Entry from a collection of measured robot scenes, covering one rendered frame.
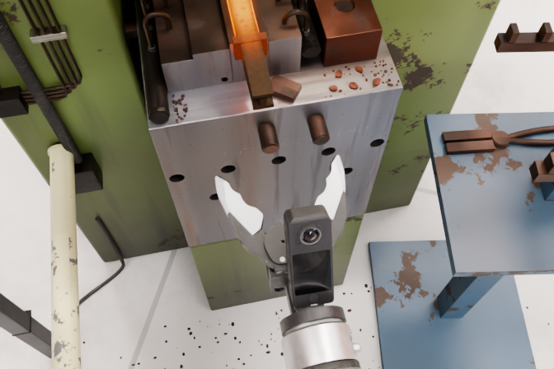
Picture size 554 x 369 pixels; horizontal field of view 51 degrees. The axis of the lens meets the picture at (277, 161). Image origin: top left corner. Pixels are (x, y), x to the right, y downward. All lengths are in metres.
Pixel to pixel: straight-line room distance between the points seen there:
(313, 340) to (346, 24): 0.46
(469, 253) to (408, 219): 0.84
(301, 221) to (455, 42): 0.71
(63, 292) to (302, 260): 0.57
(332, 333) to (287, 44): 0.42
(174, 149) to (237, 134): 0.10
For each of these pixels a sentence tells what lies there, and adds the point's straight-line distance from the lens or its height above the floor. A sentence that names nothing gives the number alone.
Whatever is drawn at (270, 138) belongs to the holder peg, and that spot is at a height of 0.88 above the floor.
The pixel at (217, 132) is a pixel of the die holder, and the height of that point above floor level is 0.88.
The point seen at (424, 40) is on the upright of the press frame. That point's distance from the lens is 1.17.
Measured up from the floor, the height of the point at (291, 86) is 0.93.
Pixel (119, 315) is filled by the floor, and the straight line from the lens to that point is 1.73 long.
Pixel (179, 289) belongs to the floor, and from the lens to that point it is 1.72.
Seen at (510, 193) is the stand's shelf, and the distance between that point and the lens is 1.06.
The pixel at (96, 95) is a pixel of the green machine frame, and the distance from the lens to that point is 1.11.
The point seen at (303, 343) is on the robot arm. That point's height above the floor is 1.01.
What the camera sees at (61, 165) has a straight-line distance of 1.19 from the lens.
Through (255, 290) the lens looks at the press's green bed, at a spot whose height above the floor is 0.11.
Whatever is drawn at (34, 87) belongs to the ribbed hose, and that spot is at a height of 0.84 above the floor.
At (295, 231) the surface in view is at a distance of 0.58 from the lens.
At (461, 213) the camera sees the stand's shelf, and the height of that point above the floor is 0.74.
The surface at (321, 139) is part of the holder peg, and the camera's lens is 0.88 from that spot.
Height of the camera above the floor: 1.61
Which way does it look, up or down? 60 degrees down
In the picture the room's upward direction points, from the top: straight up
